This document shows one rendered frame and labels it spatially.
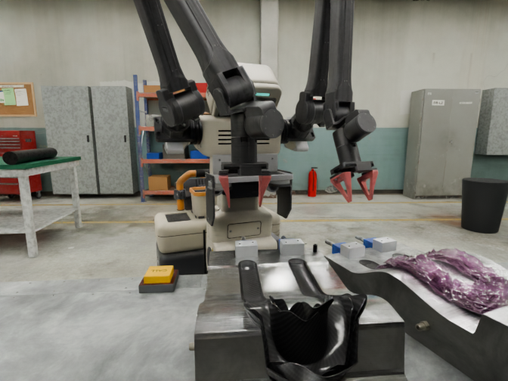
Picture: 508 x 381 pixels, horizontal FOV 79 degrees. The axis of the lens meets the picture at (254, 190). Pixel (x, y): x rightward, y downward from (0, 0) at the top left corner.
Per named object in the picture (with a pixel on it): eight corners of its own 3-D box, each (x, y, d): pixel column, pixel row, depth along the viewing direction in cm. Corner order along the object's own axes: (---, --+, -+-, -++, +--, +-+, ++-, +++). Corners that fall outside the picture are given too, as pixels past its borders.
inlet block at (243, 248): (233, 248, 83) (233, 228, 82) (252, 247, 83) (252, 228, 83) (236, 268, 70) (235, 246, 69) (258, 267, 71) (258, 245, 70)
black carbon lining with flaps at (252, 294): (236, 269, 69) (236, 227, 67) (307, 266, 70) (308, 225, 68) (247, 401, 34) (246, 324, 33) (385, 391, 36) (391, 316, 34)
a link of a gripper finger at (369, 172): (385, 196, 81) (376, 162, 84) (363, 198, 79) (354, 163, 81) (368, 202, 87) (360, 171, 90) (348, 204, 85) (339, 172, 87)
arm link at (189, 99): (180, 106, 93) (165, 113, 91) (184, 82, 85) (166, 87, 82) (198, 128, 91) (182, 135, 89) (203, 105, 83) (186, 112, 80)
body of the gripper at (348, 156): (376, 167, 83) (368, 142, 85) (345, 168, 80) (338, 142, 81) (360, 175, 89) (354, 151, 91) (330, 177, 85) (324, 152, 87)
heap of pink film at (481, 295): (367, 269, 71) (368, 236, 69) (422, 258, 77) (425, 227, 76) (487, 336, 47) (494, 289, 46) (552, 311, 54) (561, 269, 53)
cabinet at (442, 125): (402, 195, 608) (411, 91, 574) (452, 195, 611) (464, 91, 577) (416, 200, 562) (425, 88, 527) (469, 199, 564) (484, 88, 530)
